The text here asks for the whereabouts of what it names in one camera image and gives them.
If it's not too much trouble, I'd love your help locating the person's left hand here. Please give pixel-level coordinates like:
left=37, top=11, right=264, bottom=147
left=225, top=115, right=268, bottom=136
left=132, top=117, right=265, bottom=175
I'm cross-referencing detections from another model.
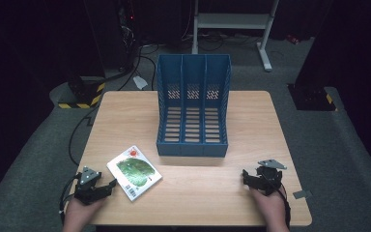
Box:
left=62, top=196, right=106, bottom=232

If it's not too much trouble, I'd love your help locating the black floor cable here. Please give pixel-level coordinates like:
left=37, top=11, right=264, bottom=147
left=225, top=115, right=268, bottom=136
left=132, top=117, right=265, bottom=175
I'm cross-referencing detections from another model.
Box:
left=68, top=105, right=100, bottom=167

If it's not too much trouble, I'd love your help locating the white metal stand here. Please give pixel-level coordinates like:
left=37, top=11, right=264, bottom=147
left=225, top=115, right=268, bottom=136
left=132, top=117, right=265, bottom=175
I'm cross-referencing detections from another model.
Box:
left=191, top=0, right=280, bottom=73

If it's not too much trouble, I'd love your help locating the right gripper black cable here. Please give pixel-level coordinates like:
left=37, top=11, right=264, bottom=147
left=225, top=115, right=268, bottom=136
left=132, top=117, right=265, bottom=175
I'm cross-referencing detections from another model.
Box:
left=266, top=173, right=292, bottom=230

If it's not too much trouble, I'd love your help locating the white book with green leaf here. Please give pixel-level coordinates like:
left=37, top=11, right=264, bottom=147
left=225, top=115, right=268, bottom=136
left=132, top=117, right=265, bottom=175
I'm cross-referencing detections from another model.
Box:
left=105, top=144, right=163, bottom=203

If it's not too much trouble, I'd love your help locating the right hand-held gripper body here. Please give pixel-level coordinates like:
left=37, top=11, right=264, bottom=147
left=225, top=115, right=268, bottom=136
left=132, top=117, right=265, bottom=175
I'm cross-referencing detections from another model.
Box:
left=246, top=159, right=288, bottom=196

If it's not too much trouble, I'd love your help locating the grey tape piece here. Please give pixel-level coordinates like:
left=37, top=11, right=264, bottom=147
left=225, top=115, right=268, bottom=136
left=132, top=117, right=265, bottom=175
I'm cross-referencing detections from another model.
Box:
left=292, top=189, right=313, bottom=200

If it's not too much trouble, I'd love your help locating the person's right hand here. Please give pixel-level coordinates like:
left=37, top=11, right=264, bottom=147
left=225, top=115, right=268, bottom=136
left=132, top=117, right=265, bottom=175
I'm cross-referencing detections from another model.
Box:
left=248, top=187, right=288, bottom=230

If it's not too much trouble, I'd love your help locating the blue plastic file rack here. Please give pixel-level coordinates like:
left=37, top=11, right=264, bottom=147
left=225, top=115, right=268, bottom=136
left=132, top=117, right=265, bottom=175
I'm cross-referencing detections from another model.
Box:
left=156, top=53, right=233, bottom=159

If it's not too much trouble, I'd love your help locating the black base with yellow stripes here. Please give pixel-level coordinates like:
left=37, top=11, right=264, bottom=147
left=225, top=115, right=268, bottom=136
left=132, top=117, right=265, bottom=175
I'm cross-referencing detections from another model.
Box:
left=57, top=75, right=106, bottom=110
left=286, top=83, right=339, bottom=112

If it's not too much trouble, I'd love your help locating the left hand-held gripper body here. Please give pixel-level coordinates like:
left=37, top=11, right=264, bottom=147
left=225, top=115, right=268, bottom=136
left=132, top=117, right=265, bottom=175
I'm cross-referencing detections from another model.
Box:
left=73, top=165, right=111, bottom=206

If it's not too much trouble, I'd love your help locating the dark equipment tower with cables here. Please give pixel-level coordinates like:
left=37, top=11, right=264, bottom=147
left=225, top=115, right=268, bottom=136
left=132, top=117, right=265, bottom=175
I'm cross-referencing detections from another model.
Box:
left=117, top=0, right=140, bottom=73

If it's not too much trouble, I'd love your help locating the black cable bundle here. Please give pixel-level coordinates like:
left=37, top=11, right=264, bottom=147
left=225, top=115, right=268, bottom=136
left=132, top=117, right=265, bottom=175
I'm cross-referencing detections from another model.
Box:
left=180, top=29, right=263, bottom=52

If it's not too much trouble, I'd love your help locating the white scrap on floor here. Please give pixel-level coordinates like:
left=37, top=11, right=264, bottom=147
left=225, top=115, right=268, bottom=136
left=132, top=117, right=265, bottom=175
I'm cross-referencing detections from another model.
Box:
left=132, top=75, right=149, bottom=91

